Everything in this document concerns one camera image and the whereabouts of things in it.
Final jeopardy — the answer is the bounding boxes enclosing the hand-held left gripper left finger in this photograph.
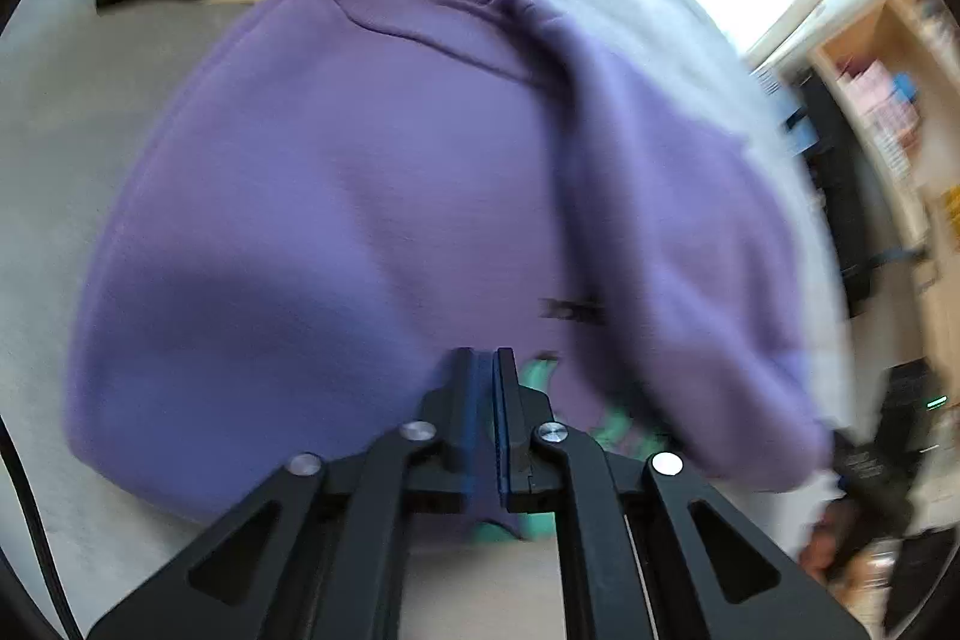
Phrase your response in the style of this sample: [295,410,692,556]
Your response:
[86,347,479,640]

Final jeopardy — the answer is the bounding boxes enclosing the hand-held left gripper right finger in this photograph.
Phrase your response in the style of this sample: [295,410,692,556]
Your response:
[491,347,863,640]

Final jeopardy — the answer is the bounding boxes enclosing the purple hoodie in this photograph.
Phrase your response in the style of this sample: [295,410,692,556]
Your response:
[67,0,835,545]

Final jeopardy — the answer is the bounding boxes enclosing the wooden shelf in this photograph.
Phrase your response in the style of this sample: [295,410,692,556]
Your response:
[750,0,960,386]

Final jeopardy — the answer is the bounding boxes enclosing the pink boxes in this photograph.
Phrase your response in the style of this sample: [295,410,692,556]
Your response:
[838,59,922,163]

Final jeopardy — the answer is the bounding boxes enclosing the grey bed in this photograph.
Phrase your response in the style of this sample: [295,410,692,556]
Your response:
[0,0,860,640]

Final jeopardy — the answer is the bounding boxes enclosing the black cable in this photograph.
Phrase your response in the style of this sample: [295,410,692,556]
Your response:
[0,422,83,640]

